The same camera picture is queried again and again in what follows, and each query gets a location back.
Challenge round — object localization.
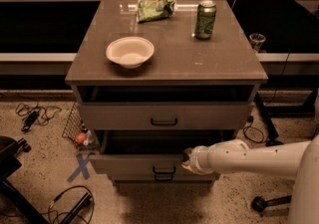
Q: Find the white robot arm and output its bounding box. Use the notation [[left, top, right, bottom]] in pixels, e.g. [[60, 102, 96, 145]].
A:
[[182, 136, 319, 224]]

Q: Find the black cable on floor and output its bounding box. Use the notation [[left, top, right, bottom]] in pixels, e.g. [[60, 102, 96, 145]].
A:
[[46, 185, 96, 224]]

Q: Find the black power adapter cable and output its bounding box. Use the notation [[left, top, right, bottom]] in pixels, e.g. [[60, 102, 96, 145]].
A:
[[14, 102, 63, 133]]

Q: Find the grey drawer cabinet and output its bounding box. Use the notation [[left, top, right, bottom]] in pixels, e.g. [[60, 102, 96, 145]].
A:
[[65, 0, 269, 192]]

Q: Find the grey top drawer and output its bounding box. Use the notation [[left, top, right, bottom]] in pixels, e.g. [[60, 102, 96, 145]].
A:
[[77, 103, 253, 130]]

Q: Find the grey drawer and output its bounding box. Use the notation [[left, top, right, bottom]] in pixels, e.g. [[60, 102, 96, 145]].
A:
[[111, 173, 219, 184], [77, 103, 253, 130], [91, 129, 232, 181]]

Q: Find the black office chair base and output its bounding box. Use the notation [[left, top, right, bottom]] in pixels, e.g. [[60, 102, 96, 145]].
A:
[[0, 136, 49, 224]]

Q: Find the wire basket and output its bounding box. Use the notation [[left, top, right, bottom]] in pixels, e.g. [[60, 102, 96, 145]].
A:
[[62, 104, 96, 150]]

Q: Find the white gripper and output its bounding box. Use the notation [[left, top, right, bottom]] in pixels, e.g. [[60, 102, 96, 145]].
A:
[[181, 146, 212, 175]]

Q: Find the clear plastic cup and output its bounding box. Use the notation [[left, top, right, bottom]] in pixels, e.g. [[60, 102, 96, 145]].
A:
[[249, 33, 266, 52]]

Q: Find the orange ball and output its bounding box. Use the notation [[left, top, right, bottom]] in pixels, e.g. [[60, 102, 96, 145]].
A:
[[75, 132, 86, 144]]

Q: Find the green chip bag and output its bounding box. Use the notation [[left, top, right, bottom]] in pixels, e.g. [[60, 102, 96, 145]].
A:
[[137, 0, 176, 23]]

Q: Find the blue tape cross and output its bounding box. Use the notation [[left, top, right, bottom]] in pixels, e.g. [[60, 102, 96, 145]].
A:
[[67, 152, 94, 182]]

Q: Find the white paper bowl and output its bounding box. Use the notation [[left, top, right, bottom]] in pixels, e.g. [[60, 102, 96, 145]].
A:
[[106, 37, 155, 69]]

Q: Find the green soda can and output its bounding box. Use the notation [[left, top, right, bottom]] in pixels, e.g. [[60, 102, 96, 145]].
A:
[[194, 0, 216, 40]]

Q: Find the grey bottom drawer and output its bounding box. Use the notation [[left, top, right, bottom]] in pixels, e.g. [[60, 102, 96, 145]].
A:
[[111, 173, 219, 184]]

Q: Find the black cable right floor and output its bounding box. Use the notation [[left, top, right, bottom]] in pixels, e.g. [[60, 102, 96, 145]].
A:
[[242, 115, 269, 145]]

